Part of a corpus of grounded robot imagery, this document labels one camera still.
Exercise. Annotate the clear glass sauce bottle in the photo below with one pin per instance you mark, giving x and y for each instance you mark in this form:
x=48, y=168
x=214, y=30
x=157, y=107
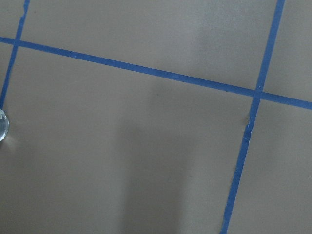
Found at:
x=4, y=125

